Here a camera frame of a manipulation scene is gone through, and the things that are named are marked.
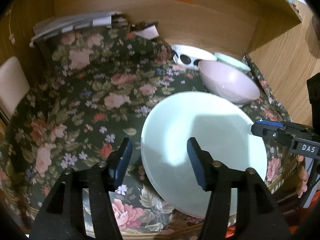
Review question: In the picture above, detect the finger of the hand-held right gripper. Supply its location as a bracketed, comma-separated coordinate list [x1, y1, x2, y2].
[251, 119, 298, 143]

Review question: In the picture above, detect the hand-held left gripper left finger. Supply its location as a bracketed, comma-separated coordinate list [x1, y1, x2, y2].
[29, 137, 133, 240]

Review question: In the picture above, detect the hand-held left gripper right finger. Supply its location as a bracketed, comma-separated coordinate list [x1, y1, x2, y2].
[187, 137, 293, 240]

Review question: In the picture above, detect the light green plate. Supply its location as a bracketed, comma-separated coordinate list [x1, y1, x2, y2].
[140, 92, 267, 219]

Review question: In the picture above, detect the pink bowl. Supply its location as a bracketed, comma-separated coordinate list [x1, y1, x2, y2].
[198, 60, 260, 105]

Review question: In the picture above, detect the light green bowl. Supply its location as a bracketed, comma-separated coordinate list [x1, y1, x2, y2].
[214, 52, 251, 72]

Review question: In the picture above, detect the white bowl with black dots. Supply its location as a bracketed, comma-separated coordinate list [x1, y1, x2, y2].
[172, 44, 217, 68]

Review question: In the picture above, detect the person's right hand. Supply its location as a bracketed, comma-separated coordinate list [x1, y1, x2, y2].
[296, 155, 310, 198]

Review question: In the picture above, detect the dark floral tablecloth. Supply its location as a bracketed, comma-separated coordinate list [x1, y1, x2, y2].
[0, 27, 300, 235]

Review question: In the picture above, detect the small white card box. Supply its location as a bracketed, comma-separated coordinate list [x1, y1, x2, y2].
[130, 21, 159, 40]

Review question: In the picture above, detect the beige cylindrical container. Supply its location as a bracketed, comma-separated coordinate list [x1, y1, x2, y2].
[0, 56, 31, 119]

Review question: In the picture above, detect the stack of papers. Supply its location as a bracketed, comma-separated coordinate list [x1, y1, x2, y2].
[29, 11, 125, 48]

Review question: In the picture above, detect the pink beaded string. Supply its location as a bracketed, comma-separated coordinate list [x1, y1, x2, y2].
[6, 7, 15, 43]

